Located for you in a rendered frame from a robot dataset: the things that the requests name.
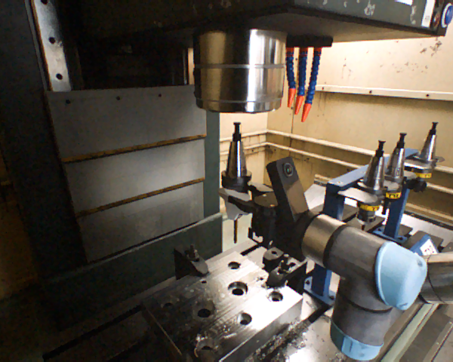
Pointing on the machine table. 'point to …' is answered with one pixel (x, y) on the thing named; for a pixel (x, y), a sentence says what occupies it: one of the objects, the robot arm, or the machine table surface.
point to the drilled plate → (226, 351)
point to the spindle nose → (239, 70)
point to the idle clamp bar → (271, 262)
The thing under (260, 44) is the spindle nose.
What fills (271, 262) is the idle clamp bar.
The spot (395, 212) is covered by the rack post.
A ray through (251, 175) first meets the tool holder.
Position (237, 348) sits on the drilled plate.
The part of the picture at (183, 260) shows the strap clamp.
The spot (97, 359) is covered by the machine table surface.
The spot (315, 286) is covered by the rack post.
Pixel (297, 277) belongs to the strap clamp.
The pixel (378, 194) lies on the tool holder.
